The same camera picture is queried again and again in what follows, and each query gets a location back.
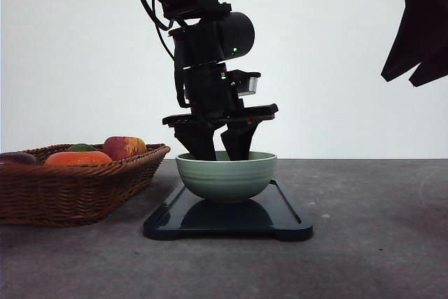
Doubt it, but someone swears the orange tangerine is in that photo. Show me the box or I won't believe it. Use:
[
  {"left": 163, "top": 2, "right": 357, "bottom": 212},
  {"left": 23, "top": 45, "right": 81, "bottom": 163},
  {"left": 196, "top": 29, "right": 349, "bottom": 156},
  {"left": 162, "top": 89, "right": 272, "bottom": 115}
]
[{"left": 44, "top": 151, "right": 113, "bottom": 166}]

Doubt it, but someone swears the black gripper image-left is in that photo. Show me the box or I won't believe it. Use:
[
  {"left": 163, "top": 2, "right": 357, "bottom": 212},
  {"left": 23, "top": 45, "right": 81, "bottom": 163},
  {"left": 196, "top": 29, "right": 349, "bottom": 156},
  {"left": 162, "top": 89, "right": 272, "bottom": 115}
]
[{"left": 162, "top": 62, "right": 278, "bottom": 160}]

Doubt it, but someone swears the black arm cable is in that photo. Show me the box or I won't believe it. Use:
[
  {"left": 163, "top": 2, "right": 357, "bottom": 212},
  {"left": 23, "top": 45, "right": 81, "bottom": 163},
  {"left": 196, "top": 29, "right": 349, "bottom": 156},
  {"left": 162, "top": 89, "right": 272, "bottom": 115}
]
[{"left": 141, "top": 0, "right": 191, "bottom": 108}]

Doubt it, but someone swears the brown wicker basket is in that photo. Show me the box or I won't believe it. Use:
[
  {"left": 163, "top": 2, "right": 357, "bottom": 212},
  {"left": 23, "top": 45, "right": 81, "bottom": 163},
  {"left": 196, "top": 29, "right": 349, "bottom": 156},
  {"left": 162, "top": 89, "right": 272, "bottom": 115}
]
[{"left": 0, "top": 142, "right": 170, "bottom": 227}]

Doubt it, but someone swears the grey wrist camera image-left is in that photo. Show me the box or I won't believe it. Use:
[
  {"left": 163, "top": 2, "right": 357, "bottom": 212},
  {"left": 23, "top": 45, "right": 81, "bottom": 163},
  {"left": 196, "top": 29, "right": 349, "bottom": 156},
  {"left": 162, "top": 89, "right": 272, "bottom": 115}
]
[{"left": 231, "top": 69, "right": 261, "bottom": 97}]

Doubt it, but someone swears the green ceramic bowl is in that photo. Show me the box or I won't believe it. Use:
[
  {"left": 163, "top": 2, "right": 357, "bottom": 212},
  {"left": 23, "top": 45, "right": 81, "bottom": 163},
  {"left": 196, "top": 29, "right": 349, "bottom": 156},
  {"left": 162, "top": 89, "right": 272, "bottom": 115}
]
[{"left": 176, "top": 151, "right": 277, "bottom": 201}]

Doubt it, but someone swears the dark green fruit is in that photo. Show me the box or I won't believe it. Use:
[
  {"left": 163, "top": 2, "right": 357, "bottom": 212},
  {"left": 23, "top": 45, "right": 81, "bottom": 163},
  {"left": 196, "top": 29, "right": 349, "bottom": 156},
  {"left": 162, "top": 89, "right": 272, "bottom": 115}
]
[{"left": 67, "top": 144, "right": 98, "bottom": 152}]

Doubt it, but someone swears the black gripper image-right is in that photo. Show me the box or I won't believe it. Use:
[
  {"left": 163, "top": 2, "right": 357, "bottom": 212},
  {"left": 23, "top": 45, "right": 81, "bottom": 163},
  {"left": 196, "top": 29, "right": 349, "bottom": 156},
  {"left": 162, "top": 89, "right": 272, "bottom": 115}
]
[{"left": 381, "top": 0, "right": 448, "bottom": 87}]

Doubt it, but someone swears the dark blue rectangular tray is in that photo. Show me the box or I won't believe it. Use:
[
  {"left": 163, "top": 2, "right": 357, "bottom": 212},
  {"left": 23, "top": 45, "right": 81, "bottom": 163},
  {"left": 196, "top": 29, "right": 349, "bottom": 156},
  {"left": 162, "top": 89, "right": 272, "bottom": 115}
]
[{"left": 143, "top": 179, "right": 314, "bottom": 242}]

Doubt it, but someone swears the dark purple fruit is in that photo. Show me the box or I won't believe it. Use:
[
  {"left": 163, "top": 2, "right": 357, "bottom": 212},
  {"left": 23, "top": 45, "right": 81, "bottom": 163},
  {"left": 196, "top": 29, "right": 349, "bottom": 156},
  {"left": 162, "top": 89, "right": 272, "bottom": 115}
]
[{"left": 0, "top": 153, "right": 36, "bottom": 166}]

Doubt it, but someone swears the red yellow apple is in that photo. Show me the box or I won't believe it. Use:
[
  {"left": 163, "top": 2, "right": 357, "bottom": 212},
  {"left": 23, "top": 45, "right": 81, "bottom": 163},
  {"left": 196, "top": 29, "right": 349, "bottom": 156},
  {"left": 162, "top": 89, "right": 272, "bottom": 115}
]
[{"left": 103, "top": 136, "right": 148, "bottom": 161}]

